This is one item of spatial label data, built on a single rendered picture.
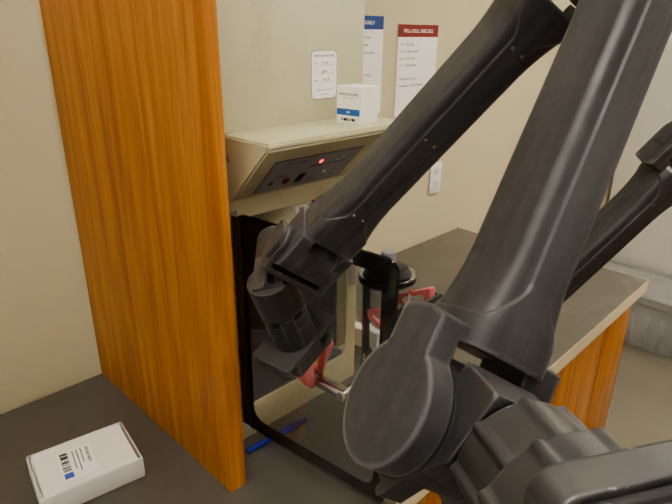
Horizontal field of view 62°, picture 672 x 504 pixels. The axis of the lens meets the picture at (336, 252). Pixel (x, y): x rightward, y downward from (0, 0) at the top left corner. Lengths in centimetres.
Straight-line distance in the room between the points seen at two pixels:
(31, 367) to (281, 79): 80
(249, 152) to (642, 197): 56
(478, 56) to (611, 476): 37
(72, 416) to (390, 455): 100
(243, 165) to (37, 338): 67
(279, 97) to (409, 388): 68
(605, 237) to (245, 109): 56
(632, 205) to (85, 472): 94
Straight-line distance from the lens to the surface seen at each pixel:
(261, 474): 104
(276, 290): 65
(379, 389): 33
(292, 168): 86
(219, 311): 82
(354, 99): 94
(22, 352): 132
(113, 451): 108
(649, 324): 355
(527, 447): 28
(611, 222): 90
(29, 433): 125
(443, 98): 52
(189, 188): 80
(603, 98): 39
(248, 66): 89
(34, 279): 127
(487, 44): 52
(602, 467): 23
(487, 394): 30
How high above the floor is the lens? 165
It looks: 22 degrees down
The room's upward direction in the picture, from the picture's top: 1 degrees clockwise
